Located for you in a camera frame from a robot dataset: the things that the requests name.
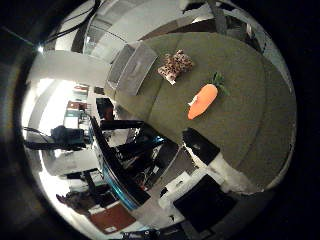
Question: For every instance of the grey plastic container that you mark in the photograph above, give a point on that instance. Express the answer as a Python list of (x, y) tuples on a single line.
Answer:
[(135, 68)]

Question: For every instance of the leopard print plush toy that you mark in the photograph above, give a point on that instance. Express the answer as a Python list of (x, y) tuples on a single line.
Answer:
[(175, 66)]

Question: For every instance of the black chair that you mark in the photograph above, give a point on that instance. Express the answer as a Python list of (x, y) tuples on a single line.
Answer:
[(105, 107)]

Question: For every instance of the standing person in dark clothes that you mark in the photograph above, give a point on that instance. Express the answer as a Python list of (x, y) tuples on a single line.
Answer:
[(66, 135)]

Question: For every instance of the black metal equipment rack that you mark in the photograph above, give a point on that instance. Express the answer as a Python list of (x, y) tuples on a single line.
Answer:
[(116, 160)]

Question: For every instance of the orange plush carrot toy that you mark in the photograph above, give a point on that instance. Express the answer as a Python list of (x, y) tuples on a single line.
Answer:
[(201, 100)]

